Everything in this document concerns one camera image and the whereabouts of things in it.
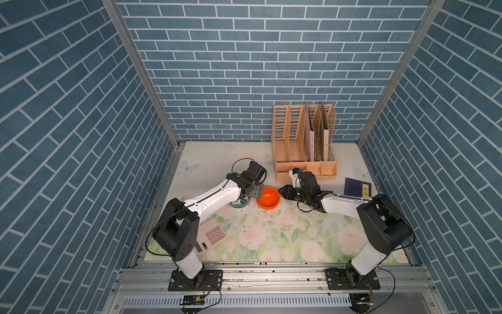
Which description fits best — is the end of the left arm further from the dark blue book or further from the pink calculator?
the dark blue book

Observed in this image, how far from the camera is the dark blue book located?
101 cm

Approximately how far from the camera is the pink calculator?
0.82m

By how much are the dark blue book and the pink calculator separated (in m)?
0.66
